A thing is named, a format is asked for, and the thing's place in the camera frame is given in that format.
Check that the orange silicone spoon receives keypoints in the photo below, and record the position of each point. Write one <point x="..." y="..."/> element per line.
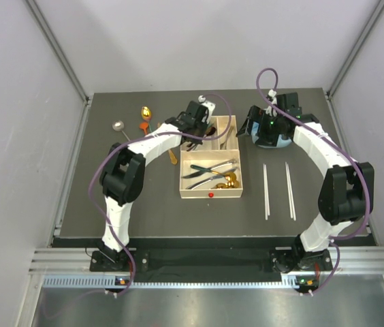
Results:
<point x="144" y="126"/>

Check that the cream divided utensil box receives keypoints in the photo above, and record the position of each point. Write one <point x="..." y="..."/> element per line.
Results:
<point x="207" y="155"/>

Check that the teal silicone spoon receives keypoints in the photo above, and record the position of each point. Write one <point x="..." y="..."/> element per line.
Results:
<point x="210" y="131"/>

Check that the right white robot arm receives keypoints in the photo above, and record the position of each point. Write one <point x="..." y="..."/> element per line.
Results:
<point x="347" y="190"/>

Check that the aluminium front rail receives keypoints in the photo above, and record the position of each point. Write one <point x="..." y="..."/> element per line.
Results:
<point x="353" y="260"/>

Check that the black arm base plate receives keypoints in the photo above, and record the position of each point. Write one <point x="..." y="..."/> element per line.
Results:
<point x="177" y="261"/>

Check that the silver fork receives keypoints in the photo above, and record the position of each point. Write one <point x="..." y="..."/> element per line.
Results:
<point x="223" y="145"/>

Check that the aluminium frame post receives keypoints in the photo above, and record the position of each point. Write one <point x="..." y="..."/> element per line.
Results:
<point x="46" y="30"/>
<point x="362" y="37"/>

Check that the left aluminium frame post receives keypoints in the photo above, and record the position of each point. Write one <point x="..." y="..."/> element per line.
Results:
<point x="46" y="30"/>

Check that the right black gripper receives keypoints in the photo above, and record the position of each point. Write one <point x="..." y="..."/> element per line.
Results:
<point x="259" y="115"/>

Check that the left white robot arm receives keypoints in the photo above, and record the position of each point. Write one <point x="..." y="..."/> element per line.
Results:
<point x="122" y="177"/>

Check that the silver round ladle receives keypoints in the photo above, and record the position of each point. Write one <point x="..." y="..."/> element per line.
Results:
<point x="119" y="126"/>

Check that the dark teal handled knife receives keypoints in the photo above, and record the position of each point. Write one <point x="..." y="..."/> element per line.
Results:
<point x="199" y="171"/>

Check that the right aluminium frame post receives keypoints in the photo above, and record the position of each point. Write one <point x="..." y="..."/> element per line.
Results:
<point x="362" y="37"/>

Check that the silver knife lower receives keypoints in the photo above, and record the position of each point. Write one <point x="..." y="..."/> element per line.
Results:
<point x="212" y="178"/>

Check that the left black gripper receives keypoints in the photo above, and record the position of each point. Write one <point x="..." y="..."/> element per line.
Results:
<point x="197" y="139"/>

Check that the gold butter knife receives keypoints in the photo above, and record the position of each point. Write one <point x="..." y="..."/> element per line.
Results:
<point x="173" y="158"/>

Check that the slotted cable duct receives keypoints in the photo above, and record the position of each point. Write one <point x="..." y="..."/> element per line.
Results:
<point x="115" y="282"/>

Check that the light blue headphones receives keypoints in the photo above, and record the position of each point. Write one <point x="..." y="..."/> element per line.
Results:
<point x="281" y="143"/>

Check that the ornate gold spoon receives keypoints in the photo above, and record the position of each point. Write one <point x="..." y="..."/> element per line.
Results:
<point x="228" y="185"/>

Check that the white chopstick inner right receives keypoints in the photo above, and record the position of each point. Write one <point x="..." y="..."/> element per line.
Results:
<point x="290" y="190"/>

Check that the plain gold spoon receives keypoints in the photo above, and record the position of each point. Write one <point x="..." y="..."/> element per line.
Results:
<point x="232" y="181"/>

